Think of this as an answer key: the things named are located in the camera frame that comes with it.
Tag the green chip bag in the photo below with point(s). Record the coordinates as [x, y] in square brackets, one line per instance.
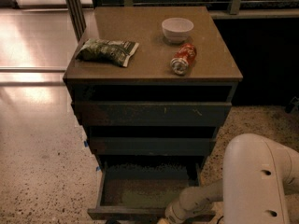
[97, 50]

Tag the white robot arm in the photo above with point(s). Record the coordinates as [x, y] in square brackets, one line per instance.
[257, 173]

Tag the red soda can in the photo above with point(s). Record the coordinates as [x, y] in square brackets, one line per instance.
[183, 59]

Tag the blue tape on floor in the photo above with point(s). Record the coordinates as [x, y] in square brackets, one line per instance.
[85, 143]

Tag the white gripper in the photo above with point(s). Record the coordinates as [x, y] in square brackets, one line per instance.
[172, 215]

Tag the white ceramic bowl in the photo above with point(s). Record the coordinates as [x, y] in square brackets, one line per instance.
[176, 30]

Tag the dark brown drawer cabinet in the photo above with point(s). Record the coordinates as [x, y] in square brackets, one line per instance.
[212, 78]

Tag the dark metal post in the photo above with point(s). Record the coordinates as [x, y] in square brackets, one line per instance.
[77, 17]

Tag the dark drawer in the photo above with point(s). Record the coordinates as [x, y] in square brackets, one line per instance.
[151, 146]
[151, 113]
[137, 193]

